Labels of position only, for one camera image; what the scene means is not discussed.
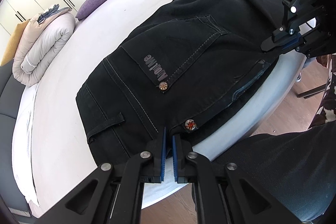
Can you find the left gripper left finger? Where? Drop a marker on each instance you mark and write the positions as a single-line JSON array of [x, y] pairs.
[[155, 169]]

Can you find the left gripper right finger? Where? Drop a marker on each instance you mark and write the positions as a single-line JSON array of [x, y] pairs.
[[183, 170]]

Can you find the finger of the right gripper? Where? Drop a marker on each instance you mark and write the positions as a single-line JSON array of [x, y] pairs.
[[280, 37], [292, 45]]

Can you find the black denim pants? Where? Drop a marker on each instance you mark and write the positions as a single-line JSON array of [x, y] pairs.
[[180, 69]]

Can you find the black metal chair leg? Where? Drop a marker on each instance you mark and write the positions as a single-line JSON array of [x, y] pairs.
[[312, 92]]

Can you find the brown patterned cloth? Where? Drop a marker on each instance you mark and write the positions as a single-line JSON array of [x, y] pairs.
[[326, 111]]

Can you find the grey upholstered headboard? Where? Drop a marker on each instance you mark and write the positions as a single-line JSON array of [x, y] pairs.
[[11, 92]]

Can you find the folded beige duvet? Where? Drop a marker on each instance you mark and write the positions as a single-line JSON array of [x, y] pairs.
[[39, 45]]

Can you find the purple cushion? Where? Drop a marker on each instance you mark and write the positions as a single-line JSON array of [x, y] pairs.
[[87, 8]]

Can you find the folded blue garment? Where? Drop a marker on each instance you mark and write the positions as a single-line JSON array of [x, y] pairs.
[[51, 11]]

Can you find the yellow pillow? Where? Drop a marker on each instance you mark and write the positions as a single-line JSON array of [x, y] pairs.
[[12, 44]]

